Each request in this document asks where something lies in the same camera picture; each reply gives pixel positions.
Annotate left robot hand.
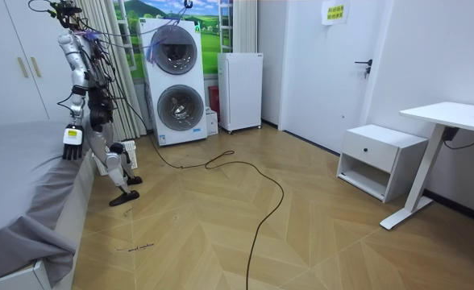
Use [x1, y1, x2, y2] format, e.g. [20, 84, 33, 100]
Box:
[62, 124, 86, 161]

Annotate robot body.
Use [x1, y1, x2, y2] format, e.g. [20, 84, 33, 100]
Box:
[49, 0, 117, 134]

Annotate robot legs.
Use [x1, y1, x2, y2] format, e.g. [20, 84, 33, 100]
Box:
[85, 120, 143, 208]

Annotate white plastic laundry basket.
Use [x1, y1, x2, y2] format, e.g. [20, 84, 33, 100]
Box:
[93, 139, 139, 176]

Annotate beige pleated curtain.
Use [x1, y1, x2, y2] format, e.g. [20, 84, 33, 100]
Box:
[75, 0, 148, 142]
[231, 0, 259, 54]

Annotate grey bed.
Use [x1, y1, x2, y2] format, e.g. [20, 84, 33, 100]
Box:
[0, 120, 97, 290]

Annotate white wardrobe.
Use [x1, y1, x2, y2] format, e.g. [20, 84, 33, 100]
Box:
[0, 0, 85, 126]

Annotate white washing machine tower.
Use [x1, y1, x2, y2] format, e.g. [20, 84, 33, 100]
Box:
[138, 17, 209, 147]

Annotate small white box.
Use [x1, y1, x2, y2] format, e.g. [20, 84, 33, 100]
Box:
[204, 106, 219, 137]

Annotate red box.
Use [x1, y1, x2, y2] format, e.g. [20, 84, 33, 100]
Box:
[207, 85, 221, 122]

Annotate white fridge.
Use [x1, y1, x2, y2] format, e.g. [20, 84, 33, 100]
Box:
[216, 52, 264, 135]

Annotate white room door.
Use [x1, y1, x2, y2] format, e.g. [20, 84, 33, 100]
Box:
[279, 0, 395, 156]

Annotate white yellow paper sign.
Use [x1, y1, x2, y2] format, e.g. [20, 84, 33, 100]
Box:
[321, 0, 349, 26]

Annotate white nightstand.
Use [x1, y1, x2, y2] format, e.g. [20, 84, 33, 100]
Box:
[336, 123, 430, 204]

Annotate black desk control box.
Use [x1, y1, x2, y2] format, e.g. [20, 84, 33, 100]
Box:
[441, 126, 460, 142]

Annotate white desk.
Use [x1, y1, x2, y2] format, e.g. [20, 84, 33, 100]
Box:
[379, 101, 474, 231]

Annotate landscape wall poster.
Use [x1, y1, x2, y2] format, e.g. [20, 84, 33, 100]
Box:
[111, 0, 235, 80]

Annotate black floor cable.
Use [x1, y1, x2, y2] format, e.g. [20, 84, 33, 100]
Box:
[111, 76, 285, 290]

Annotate black door handle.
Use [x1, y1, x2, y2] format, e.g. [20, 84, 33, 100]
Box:
[354, 59, 373, 80]

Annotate black desk cable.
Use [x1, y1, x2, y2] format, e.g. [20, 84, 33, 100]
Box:
[442, 132, 474, 151]

